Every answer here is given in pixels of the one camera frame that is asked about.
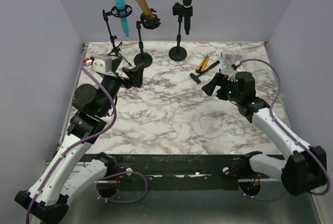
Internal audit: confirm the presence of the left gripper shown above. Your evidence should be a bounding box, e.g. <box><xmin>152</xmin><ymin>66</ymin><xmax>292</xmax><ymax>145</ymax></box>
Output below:
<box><xmin>98</xmin><ymin>58</ymin><xmax>144</xmax><ymax>116</ymax></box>

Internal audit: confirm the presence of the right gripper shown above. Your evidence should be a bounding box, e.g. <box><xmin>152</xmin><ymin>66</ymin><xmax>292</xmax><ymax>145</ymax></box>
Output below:
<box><xmin>202</xmin><ymin>72</ymin><xmax>243</xmax><ymax>103</ymax></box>

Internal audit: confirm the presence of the black round-base mic stand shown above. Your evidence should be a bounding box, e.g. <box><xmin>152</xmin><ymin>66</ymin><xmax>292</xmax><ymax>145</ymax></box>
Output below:
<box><xmin>169</xmin><ymin>3</ymin><xmax>187</xmax><ymax>61</ymax></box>

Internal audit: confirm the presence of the black microphone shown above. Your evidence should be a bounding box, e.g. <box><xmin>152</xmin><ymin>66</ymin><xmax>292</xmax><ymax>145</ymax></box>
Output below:
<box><xmin>183</xmin><ymin>0</ymin><xmax>193</xmax><ymax>35</ymax></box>

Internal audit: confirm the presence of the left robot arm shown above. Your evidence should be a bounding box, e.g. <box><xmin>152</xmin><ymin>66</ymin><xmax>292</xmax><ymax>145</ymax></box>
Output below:
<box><xmin>15</xmin><ymin>61</ymin><xmax>145</xmax><ymax>223</ymax></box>

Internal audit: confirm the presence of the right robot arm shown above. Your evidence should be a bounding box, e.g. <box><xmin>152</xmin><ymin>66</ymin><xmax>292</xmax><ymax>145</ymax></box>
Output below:
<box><xmin>202</xmin><ymin>71</ymin><xmax>329</xmax><ymax>196</ymax></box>

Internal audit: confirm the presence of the black round-base shockmount stand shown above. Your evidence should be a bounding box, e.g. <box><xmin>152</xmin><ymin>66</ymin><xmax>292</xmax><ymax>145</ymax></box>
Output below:
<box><xmin>133</xmin><ymin>9</ymin><xmax>161</xmax><ymax>68</ymax></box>

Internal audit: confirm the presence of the black tripod mic stand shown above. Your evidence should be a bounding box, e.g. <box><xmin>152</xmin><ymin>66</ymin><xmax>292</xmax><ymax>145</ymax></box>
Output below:
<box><xmin>98</xmin><ymin>4</ymin><xmax>134</xmax><ymax>67</ymax></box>

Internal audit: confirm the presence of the blue microphone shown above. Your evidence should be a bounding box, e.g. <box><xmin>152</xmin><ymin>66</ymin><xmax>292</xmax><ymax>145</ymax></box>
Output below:
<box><xmin>115</xmin><ymin>0</ymin><xmax>130</xmax><ymax>37</ymax></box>

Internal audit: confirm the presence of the yellow utility knife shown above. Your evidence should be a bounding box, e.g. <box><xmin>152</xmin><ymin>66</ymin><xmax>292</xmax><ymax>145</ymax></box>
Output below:
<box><xmin>196</xmin><ymin>55</ymin><xmax>209</xmax><ymax>73</ymax></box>

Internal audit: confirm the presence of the clear plastic screw box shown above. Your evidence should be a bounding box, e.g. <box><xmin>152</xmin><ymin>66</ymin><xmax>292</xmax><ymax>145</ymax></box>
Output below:
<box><xmin>219</xmin><ymin>51</ymin><xmax>244</xmax><ymax>71</ymax></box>

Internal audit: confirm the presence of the black T-handle tool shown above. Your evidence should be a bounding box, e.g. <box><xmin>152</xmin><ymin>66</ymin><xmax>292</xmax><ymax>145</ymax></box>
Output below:
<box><xmin>189</xmin><ymin>60</ymin><xmax>220</xmax><ymax>84</ymax></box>

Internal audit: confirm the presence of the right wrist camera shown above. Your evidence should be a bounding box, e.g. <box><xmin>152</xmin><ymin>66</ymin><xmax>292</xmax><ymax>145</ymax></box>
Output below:
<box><xmin>220</xmin><ymin>65</ymin><xmax>245</xmax><ymax>81</ymax></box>

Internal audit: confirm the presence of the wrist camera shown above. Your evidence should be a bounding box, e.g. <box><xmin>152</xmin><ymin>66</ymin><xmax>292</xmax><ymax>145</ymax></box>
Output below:
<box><xmin>220</xmin><ymin>65</ymin><xmax>245</xmax><ymax>81</ymax></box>
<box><xmin>91</xmin><ymin>54</ymin><xmax>122</xmax><ymax>77</ymax></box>

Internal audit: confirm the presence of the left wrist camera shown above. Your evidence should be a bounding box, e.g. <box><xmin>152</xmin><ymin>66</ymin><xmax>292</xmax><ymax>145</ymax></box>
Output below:
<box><xmin>91</xmin><ymin>54</ymin><xmax>122</xmax><ymax>77</ymax></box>

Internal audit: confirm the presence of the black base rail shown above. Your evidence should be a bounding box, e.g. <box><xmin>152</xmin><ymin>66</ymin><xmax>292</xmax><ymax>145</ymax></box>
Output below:
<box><xmin>83</xmin><ymin>153</ymin><xmax>287</xmax><ymax>192</ymax></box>

